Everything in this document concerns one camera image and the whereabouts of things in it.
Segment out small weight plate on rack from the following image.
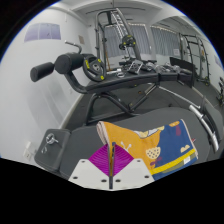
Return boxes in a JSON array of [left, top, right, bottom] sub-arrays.
[[120, 34, 137, 51]]

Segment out black plyo box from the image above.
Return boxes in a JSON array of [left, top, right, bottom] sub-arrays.
[[169, 56, 196, 81]]

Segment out small black bench pad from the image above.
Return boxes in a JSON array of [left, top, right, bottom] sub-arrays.
[[203, 105, 224, 151]]

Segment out small purple wall poster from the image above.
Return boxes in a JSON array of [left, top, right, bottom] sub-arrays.
[[213, 54, 223, 70]]

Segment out black padded workout bench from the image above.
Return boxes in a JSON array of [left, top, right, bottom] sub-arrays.
[[34, 106, 224, 180]]

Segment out silver barbell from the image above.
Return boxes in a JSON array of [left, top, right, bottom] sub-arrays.
[[187, 104, 221, 153]]

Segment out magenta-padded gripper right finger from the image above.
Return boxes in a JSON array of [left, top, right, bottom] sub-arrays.
[[112, 142, 156, 190]]

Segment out black weight plate yellow marks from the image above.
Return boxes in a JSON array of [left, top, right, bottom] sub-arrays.
[[82, 55, 108, 83]]

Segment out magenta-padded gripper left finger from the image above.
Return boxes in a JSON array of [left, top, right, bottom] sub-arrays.
[[68, 143, 113, 190]]

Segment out dumbbell rack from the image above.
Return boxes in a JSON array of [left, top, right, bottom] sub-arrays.
[[216, 77, 224, 106]]

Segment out grey window curtain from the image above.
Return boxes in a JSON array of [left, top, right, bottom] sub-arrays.
[[151, 26, 183, 58], [111, 23, 151, 58]]

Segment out black bench with leg rollers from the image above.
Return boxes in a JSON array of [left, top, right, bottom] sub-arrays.
[[29, 51, 196, 118]]

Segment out grey smith machine rack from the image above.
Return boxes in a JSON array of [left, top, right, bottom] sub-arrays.
[[94, 8, 143, 72]]

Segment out white wall socket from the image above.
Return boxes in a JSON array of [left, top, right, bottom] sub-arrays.
[[22, 141, 36, 162]]

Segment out black squat rack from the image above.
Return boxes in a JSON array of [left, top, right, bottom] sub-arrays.
[[179, 33, 211, 86]]

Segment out orange and blue printed towel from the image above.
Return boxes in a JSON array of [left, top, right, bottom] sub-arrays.
[[95, 118, 200, 181]]

